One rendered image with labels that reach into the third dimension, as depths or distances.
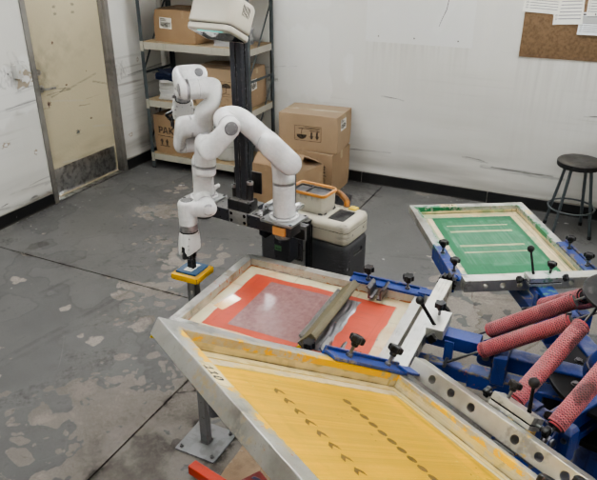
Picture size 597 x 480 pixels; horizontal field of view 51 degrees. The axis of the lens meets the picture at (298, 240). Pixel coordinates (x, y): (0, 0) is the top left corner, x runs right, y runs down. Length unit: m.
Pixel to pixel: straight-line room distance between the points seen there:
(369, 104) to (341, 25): 0.76
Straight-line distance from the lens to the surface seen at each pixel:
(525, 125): 5.81
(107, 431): 3.42
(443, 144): 5.99
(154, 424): 3.40
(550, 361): 1.88
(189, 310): 2.36
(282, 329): 2.28
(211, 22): 2.48
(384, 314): 2.38
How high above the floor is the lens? 2.23
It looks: 26 degrees down
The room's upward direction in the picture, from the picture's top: straight up
